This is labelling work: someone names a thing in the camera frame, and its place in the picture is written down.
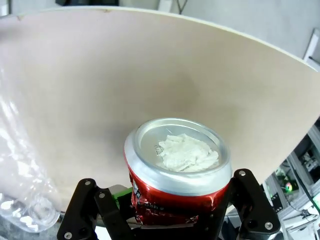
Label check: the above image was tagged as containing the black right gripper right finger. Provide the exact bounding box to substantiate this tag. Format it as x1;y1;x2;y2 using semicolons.
199;168;280;240

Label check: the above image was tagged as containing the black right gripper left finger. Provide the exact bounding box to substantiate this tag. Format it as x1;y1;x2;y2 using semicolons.
56;178;134;240

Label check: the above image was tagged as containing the crushed red soda can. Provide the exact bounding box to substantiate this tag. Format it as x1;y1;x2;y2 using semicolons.
123;117;233;226

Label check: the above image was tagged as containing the clear plastic bottle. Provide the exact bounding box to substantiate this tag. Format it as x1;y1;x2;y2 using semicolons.
0;67;61;234

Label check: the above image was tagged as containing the crumpled white tissue paper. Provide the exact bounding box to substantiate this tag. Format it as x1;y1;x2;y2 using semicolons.
155;133;220;173

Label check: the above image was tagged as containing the aluminium frame equipment rack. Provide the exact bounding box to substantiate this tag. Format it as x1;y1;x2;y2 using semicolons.
262;123;320;240

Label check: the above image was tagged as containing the white board with black handle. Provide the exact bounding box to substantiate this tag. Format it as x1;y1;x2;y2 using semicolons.
302;26;320;68

